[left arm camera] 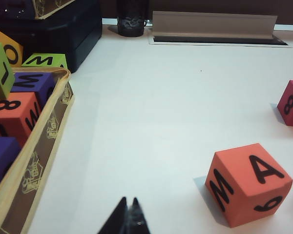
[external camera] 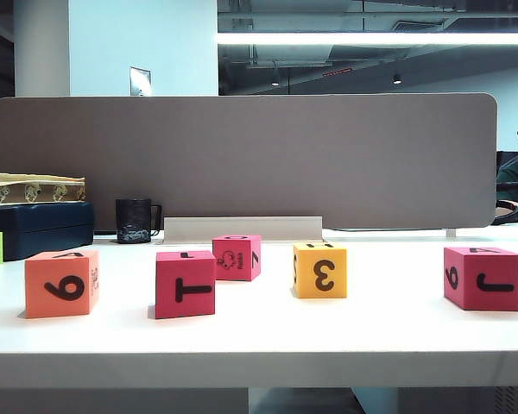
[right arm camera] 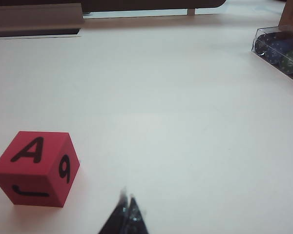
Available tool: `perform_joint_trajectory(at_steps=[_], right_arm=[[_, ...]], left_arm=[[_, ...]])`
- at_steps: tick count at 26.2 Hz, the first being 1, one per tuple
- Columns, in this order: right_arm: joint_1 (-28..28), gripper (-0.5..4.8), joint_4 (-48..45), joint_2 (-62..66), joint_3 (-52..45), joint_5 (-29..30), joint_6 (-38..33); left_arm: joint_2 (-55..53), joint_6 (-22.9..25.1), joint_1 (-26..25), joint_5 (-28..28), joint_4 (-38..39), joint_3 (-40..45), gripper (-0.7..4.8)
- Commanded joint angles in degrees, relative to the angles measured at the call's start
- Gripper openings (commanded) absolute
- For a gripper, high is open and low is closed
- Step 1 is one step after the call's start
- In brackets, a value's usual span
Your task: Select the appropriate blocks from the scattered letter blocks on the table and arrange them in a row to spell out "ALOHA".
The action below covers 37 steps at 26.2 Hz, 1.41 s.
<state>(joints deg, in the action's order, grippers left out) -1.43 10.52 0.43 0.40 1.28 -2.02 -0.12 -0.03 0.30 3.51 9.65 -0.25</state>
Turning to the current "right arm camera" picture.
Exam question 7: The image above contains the blue poker chip stack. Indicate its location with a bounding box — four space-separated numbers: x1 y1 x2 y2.
265 39 293 65

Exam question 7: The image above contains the green poker chip stack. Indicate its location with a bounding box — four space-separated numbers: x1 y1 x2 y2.
279 48 293 74

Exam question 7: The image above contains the clear plastic chip case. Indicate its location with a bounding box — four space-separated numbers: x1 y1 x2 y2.
251 24 293 86

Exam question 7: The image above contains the black poker chip stack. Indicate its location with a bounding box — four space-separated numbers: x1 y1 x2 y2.
255 34 270 56

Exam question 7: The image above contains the grey desk partition panel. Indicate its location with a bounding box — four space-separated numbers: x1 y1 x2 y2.
0 0 227 12

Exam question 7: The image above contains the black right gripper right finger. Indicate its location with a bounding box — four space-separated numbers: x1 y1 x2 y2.
126 194 150 234

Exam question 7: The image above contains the red letter block with J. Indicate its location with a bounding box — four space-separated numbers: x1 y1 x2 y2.
0 131 81 208

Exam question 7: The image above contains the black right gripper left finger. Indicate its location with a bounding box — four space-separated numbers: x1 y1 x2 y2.
97 187 129 234

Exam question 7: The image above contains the wooden box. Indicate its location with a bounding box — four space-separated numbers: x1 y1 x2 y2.
278 0 293 27

